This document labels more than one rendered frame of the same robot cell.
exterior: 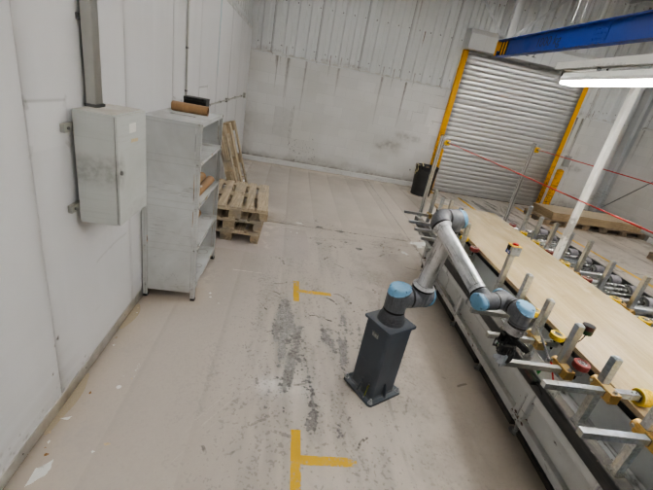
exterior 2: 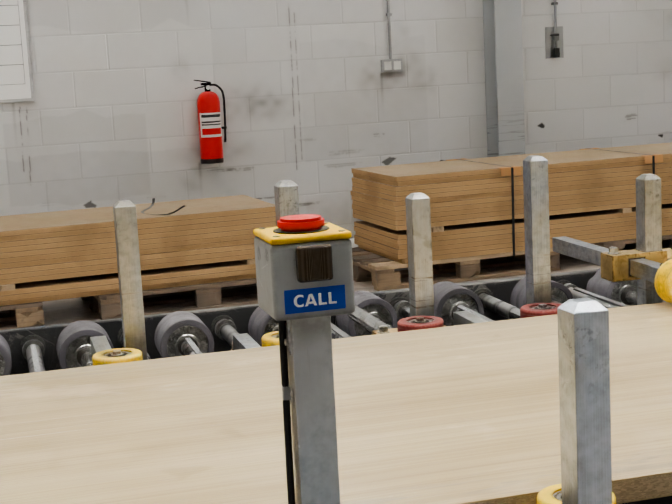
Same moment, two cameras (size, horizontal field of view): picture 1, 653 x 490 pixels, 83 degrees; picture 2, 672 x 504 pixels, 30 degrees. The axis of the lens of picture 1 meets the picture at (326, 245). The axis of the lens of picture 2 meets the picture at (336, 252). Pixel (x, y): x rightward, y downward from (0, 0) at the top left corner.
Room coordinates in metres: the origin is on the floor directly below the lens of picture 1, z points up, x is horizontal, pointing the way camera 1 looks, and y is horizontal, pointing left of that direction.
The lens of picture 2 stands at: (2.57, -0.23, 1.37)
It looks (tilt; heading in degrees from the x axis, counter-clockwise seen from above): 9 degrees down; 261
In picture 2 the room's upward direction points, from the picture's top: 3 degrees counter-clockwise
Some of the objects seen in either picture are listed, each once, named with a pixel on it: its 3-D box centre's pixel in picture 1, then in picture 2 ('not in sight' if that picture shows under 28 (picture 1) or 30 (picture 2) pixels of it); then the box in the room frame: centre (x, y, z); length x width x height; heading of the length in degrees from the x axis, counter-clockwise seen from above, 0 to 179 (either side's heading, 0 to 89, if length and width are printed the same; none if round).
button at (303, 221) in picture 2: not in sight; (301, 226); (2.43, -1.27, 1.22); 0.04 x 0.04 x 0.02
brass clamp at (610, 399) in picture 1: (603, 389); not in sight; (1.40, -1.38, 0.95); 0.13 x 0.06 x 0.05; 6
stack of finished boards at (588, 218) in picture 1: (586, 217); not in sight; (8.93, -6.03, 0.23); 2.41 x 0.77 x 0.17; 100
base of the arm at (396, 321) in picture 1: (393, 313); not in sight; (2.17, -0.53, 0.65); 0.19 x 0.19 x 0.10
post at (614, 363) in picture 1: (593, 397); not in sight; (1.42, -1.37, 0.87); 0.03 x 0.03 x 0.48; 6
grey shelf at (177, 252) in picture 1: (185, 201); not in sight; (3.20, 1.36, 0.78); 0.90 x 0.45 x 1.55; 9
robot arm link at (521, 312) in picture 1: (521, 314); not in sight; (1.60, -1.00, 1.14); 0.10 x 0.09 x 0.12; 25
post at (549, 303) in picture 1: (534, 332); not in sight; (1.92, -1.32, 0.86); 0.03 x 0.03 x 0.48; 6
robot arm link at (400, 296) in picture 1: (398, 297); not in sight; (2.18, -0.54, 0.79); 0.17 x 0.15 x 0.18; 115
